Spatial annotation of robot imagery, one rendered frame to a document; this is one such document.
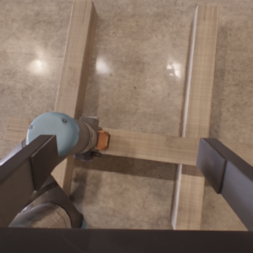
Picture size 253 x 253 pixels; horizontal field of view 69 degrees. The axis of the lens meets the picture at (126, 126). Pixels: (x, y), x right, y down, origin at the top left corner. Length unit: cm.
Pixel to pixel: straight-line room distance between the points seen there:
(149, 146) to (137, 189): 29
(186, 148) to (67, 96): 57
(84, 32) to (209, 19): 58
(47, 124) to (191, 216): 68
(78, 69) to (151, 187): 66
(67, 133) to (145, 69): 69
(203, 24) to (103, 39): 50
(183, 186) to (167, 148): 20
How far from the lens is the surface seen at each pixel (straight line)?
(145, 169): 91
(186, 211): 86
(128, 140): 71
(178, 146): 71
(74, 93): 90
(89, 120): 57
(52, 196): 42
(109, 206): 97
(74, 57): 97
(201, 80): 89
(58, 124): 38
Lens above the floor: 90
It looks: 81 degrees down
